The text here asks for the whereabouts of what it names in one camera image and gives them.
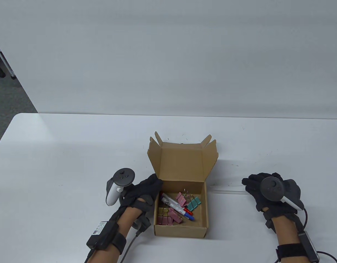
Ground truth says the person's right hand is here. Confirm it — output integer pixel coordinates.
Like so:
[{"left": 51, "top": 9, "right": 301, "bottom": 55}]
[{"left": 242, "top": 172, "right": 305, "bottom": 219}]

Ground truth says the person's left hand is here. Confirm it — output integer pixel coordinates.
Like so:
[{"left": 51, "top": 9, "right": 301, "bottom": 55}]
[{"left": 118, "top": 173, "right": 163, "bottom": 213}]

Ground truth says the clear plastic ruler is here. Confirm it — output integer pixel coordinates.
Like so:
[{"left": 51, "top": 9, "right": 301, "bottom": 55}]
[{"left": 210, "top": 185, "right": 247, "bottom": 194}]

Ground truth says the red capped white marker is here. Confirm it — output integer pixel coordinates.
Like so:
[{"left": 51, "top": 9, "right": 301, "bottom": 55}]
[{"left": 160, "top": 193, "right": 193, "bottom": 215}]

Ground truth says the brown cardboard mailer box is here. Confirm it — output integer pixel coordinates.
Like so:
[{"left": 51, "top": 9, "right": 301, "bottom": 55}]
[{"left": 147, "top": 131, "right": 219, "bottom": 238}]

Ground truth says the green binder clip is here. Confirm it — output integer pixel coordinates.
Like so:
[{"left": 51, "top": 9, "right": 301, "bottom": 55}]
[{"left": 187, "top": 195, "right": 202, "bottom": 211}]

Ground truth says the blue capped white marker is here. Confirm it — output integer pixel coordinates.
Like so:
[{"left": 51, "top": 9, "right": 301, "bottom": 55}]
[{"left": 164, "top": 201, "right": 195, "bottom": 221}]

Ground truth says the person's left forearm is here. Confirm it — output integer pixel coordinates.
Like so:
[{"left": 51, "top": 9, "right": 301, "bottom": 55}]
[{"left": 87, "top": 205, "right": 141, "bottom": 263}]

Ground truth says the person's right forearm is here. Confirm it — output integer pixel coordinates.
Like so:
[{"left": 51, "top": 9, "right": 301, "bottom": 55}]
[{"left": 267, "top": 214, "right": 317, "bottom": 263}]

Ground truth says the grey white controller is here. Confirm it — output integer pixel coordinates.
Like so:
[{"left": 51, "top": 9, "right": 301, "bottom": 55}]
[
  {"left": 106, "top": 168, "right": 136, "bottom": 206},
  {"left": 260, "top": 177, "right": 305, "bottom": 211}
]

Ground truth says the black wrist strap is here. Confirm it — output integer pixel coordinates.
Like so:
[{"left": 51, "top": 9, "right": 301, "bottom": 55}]
[
  {"left": 276, "top": 242, "right": 308, "bottom": 263},
  {"left": 108, "top": 233, "right": 127, "bottom": 255}
]

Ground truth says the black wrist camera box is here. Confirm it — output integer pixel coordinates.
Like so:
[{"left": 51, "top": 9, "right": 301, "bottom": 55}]
[
  {"left": 86, "top": 221, "right": 119, "bottom": 250},
  {"left": 297, "top": 231, "right": 321, "bottom": 262}
]

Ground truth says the white metal cart frame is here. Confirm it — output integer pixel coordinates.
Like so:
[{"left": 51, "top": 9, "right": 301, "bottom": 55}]
[{"left": 0, "top": 38, "right": 17, "bottom": 80}]

